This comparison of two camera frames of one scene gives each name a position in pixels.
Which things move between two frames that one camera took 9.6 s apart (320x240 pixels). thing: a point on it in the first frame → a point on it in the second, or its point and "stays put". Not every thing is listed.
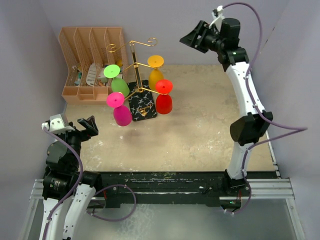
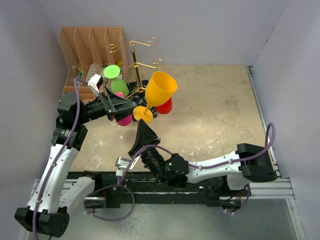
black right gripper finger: x=196 y=38 → x=144 y=133
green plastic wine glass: x=117 y=85 stays put
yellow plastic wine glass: x=156 y=74 → x=160 y=87
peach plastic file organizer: x=94 y=57 stays put
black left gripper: x=88 y=123 → x=115 y=107
